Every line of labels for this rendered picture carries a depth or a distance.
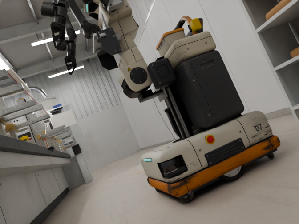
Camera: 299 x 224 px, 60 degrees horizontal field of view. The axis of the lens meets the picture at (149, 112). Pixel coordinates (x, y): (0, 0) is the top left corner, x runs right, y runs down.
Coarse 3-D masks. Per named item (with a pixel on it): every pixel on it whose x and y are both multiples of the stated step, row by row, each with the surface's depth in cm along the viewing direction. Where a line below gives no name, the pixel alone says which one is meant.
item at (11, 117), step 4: (40, 104) 169; (28, 108) 167; (32, 108) 168; (36, 108) 168; (40, 108) 169; (16, 112) 165; (20, 112) 166; (24, 112) 166; (28, 112) 167; (32, 112) 170; (4, 116) 163; (8, 116) 164; (12, 116) 164; (16, 116) 165; (20, 116) 168; (4, 120) 163; (8, 120) 165
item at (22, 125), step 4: (40, 116) 192; (44, 116) 192; (48, 116) 193; (28, 120) 189; (32, 120) 190; (36, 120) 191; (40, 120) 192; (16, 124) 187; (20, 124) 188; (24, 124) 188; (28, 124) 189; (16, 128) 187
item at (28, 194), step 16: (16, 176) 223; (32, 176) 275; (48, 176) 361; (64, 176) 517; (0, 192) 176; (16, 192) 207; (32, 192) 252; (48, 192) 322; (64, 192) 458; (0, 208) 166; (16, 208) 194; (32, 208) 233; (48, 208) 302
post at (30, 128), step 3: (24, 117) 255; (27, 117) 255; (27, 120) 254; (30, 126) 254; (30, 129) 254; (33, 129) 257; (30, 132) 253; (33, 132) 254; (33, 135) 253; (33, 138) 253; (36, 138) 255; (33, 141) 252; (36, 141) 253; (36, 144) 252
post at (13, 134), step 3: (0, 99) 184; (3, 99) 186; (0, 102) 184; (3, 102) 184; (0, 105) 183; (3, 105) 184; (0, 108) 183; (3, 108) 183; (9, 114) 187; (9, 123) 182; (9, 132) 181; (12, 132) 182; (15, 132) 183; (12, 135) 181; (15, 135) 182; (15, 138) 181
